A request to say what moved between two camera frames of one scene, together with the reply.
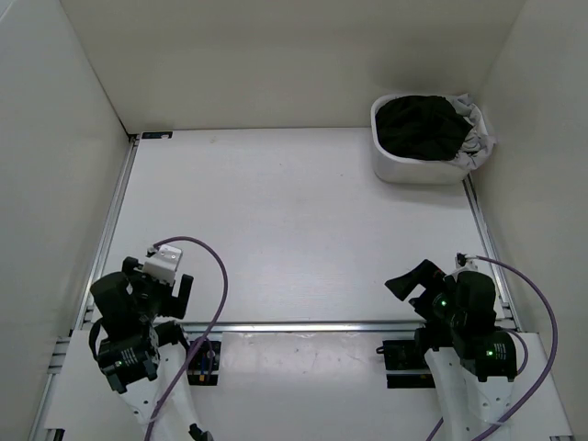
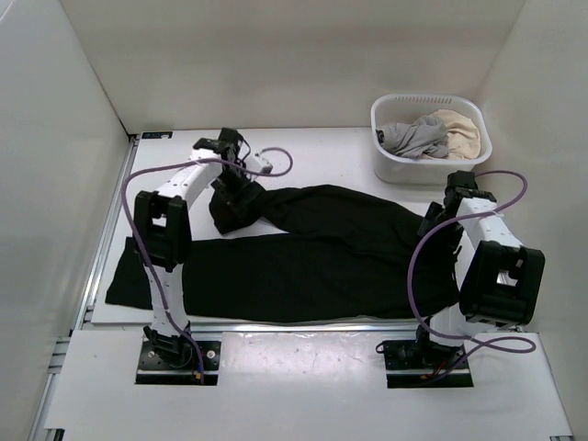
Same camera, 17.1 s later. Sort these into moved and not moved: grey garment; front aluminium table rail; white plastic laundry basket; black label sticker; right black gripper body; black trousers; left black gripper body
Moved: black trousers; left black gripper body; grey garment; right black gripper body
Not moved: front aluminium table rail; black label sticker; white plastic laundry basket
